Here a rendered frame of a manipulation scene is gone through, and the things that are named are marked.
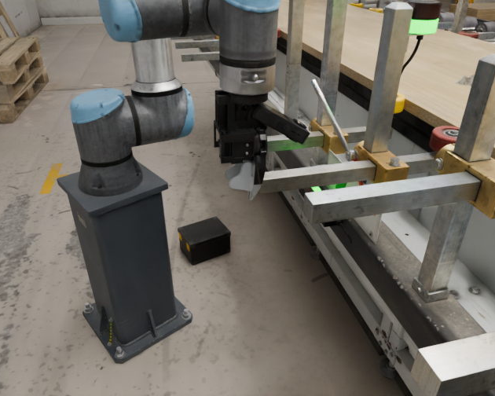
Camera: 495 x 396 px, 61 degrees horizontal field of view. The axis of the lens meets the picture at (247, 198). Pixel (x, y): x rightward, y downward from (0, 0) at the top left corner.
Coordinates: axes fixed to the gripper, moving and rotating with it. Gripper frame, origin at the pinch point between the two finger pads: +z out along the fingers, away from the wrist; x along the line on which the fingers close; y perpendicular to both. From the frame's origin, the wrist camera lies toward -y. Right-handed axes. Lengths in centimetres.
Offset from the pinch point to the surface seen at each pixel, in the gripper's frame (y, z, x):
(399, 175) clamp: -27.4, -3.5, 4.8
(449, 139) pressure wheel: -38.6, -9.1, 2.3
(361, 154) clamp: -24.2, -3.9, -4.7
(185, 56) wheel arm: -1, 2, -124
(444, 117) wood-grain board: -46.3, -8.7, -9.9
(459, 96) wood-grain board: -60, -9, -22
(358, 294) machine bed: -49, 65, -30
